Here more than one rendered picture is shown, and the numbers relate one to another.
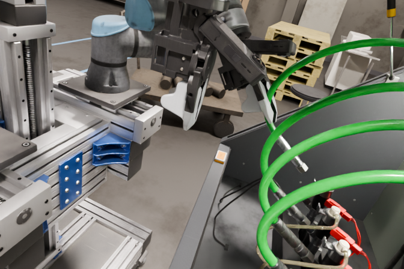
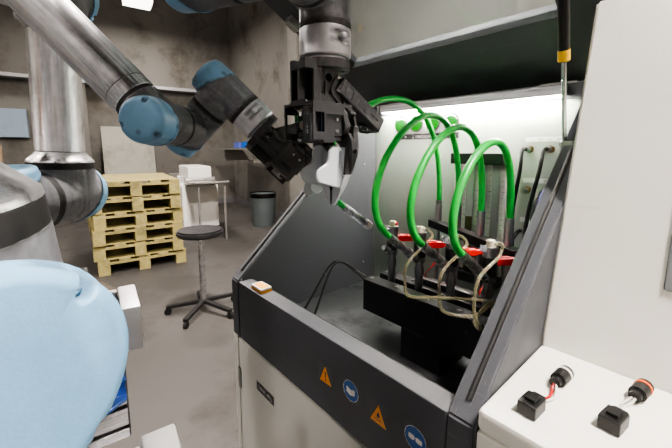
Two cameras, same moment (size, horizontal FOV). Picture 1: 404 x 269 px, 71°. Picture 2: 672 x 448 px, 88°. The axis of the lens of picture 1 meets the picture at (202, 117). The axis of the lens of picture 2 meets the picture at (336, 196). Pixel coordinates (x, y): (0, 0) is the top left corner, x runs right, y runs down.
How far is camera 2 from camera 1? 0.47 m
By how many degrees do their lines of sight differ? 51
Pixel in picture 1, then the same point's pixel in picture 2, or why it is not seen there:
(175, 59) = (329, 122)
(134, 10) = (158, 114)
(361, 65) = (211, 194)
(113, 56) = not seen: hidden behind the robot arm
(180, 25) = (318, 91)
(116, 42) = not seen: hidden behind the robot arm
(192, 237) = (351, 342)
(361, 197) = (366, 255)
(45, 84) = not seen: outside the picture
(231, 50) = (363, 104)
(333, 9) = (141, 149)
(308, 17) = (115, 164)
